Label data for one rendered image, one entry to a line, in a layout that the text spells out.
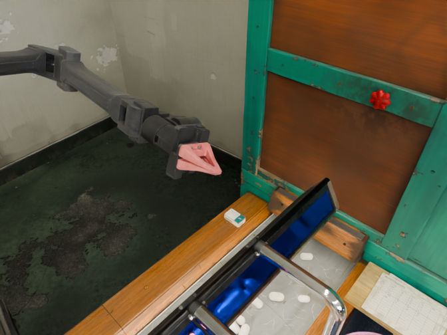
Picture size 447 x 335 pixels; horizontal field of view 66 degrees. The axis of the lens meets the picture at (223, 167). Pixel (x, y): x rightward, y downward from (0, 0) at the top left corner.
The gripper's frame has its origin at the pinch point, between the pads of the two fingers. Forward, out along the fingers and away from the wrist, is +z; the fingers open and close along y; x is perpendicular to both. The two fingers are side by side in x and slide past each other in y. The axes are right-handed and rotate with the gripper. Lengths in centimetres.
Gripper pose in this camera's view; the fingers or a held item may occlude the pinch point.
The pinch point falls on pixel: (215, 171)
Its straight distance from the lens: 60.4
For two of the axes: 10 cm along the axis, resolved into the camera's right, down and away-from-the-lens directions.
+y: -2.4, 8.8, 4.1
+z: 6.9, 4.5, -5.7
